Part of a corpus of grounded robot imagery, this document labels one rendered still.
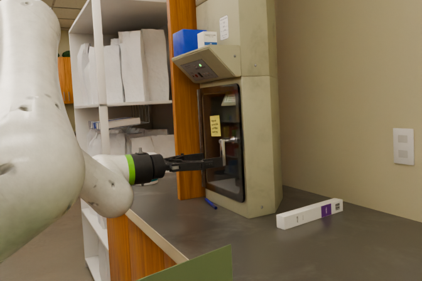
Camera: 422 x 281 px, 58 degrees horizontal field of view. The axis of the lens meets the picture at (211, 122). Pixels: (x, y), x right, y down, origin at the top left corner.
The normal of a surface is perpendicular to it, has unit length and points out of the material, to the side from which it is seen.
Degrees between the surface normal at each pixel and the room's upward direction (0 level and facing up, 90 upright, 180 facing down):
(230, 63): 90
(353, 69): 90
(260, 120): 90
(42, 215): 127
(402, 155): 90
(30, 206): 111
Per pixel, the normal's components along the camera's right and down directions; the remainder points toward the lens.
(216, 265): 0.65, 0.00
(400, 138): -0.89, 0.07
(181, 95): 0.45, 0.02
